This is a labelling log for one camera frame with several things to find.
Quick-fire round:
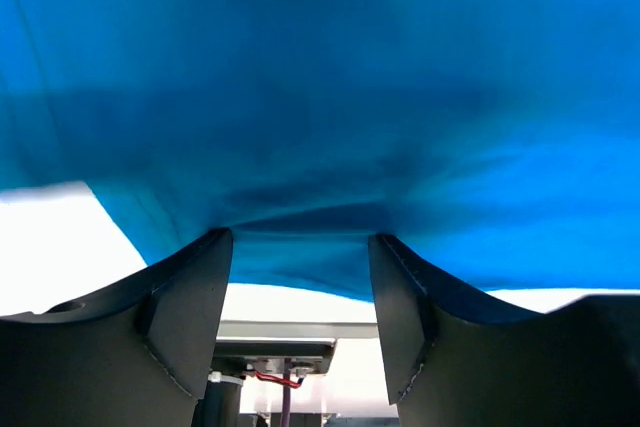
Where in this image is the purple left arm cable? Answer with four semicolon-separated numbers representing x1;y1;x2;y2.
278;359;296;427

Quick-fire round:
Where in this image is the blue t-shirt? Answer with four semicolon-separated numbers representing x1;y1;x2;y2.
1;0;639;299

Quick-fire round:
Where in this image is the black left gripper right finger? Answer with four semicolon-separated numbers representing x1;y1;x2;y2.
367;232;546;406

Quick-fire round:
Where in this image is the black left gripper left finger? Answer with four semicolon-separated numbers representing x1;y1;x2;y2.
44;226;235;401

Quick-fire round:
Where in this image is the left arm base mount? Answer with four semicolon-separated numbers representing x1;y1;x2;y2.
192;340;336;426

